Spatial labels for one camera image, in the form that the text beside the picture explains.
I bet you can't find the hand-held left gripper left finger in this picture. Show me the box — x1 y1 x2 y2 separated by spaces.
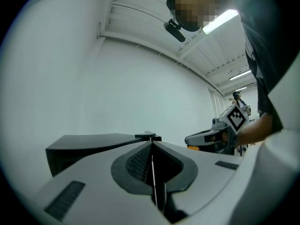
21 142 171 225

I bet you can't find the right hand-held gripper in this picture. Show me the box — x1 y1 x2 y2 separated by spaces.
184 104 249 155

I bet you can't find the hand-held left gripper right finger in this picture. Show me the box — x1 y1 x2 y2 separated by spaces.
152 141 244 225

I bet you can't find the person's right forearm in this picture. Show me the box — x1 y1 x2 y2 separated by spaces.
236 112 275 148

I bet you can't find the person's right hand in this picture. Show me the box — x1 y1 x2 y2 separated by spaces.
210 131 230 143

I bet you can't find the person's dark shirt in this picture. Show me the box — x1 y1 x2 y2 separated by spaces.
231 0 300 131

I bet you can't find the person's head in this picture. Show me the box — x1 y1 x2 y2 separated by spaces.
166 0 233 33

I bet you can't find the black head camera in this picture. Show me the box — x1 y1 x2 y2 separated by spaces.
163 18 187 43

